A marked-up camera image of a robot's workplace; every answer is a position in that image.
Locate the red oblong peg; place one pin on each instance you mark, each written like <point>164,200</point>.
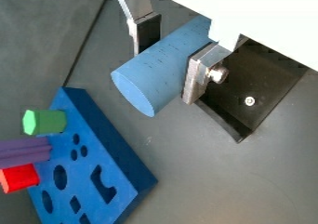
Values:
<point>19,177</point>

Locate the green hexagon peg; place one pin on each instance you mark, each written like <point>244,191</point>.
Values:
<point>45,122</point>

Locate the purple star peg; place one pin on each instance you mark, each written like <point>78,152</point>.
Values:
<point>25,151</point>

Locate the black cradle fixture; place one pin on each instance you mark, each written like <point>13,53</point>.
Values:
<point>261,78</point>

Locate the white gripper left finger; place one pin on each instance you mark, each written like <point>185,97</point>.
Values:
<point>144,22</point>

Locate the blue shape sorter board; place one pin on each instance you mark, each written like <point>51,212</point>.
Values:
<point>94,180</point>

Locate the light blue oval cylinder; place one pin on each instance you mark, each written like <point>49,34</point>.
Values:
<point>152,79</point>

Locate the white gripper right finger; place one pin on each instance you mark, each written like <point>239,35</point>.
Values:
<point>205,69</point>

